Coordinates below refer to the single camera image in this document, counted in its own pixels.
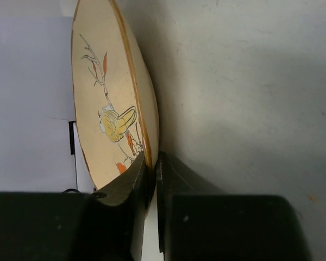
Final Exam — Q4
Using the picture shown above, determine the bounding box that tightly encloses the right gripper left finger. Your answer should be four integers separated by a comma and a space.
0, 153, 147, 260

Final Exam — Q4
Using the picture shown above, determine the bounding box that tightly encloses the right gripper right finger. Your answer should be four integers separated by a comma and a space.
156, 152, 311, 260

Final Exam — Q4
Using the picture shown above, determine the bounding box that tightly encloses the cream bird-painted round plate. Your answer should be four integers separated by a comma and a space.
71, 1, 159, 189

